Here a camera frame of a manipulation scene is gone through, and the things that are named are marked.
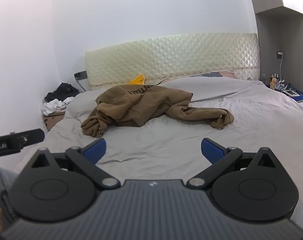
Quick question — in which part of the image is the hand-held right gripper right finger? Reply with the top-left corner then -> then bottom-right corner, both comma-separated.
186,137 -> 284,190

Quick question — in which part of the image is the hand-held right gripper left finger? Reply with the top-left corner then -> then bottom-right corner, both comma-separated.
29,138 -> 121,189

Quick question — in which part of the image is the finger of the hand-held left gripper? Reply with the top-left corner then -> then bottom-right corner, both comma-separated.
10,128 -> 45,153

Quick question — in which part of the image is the brown sweatshirt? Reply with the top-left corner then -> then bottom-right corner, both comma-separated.
81,84 -> 235,138

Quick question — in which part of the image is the white clothes pile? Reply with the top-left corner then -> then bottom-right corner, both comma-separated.
41,97 -> 76,117

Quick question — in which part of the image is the black clothes pile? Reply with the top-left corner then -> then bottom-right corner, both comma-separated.
45,82 -> 80,103

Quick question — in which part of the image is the cardboard box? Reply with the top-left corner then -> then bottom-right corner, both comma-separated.
42,112 -> 66,132

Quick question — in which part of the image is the bed with grey sheet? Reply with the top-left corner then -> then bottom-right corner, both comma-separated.
14,76 -> 303,233

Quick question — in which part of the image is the printed pillow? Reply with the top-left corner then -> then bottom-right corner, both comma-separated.
189,71 -> 235,79

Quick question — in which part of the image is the yellow cloth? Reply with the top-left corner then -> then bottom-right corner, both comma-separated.
127,74 -> 146,85

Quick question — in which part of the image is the white tray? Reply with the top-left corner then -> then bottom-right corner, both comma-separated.
282,88 -> 301,97

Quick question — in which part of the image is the blue nightstand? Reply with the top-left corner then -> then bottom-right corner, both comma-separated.
265,81 -> 303,103

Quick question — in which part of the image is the cream quilted headboard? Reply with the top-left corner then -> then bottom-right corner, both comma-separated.
85,32 -> 260,91

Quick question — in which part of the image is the grey wardrobe panel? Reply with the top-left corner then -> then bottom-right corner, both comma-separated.
246,0 -> 303,98

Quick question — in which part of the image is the black cable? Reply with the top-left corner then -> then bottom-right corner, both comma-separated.
76,78 -> 87,92

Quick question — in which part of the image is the white charging cable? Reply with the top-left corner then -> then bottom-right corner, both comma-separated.
279,57 -> 285,83

